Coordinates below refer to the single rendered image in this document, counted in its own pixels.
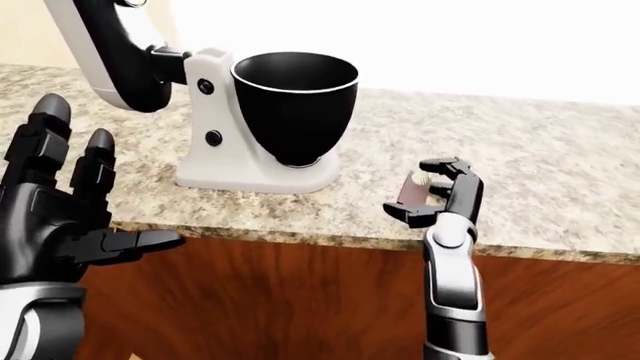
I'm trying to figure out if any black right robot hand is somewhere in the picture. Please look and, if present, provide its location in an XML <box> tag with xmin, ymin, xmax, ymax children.
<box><xmin>382</xmin><ymin>156</ymin><xmax>486</xmax><ymax>231</ymax></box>

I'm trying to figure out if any black mixer bowl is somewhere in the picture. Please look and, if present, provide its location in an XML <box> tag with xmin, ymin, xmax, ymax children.
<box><xmin>230</xmin><ymin>51</ymin><xmax>361</xmax><ymax>169</ymax></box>

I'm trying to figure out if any brown wooden counter cabinet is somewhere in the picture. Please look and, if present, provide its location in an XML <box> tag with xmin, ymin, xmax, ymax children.
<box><xmin>69</xmin><ymin>220</ymin><xmax>640</xmax><ymax>360</ymax></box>

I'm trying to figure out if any white black stand mixer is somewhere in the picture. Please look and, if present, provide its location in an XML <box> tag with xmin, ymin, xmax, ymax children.
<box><xmin>43</xmin><ymin>0</ymin><xmax>343</xmax><ymax>195</ymax></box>

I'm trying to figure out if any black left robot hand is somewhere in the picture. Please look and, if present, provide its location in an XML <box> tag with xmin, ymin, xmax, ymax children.
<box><xmin>0</xmin><ymin>93</ymin><xmax>187</xmax><ymax>286</ymax></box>

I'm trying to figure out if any pink frosted cake slice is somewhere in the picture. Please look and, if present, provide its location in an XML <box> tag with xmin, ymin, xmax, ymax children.
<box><xmin>397</xmin><ymin>170</ymin><xmax>433</xmax><ymax>207</ymax></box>

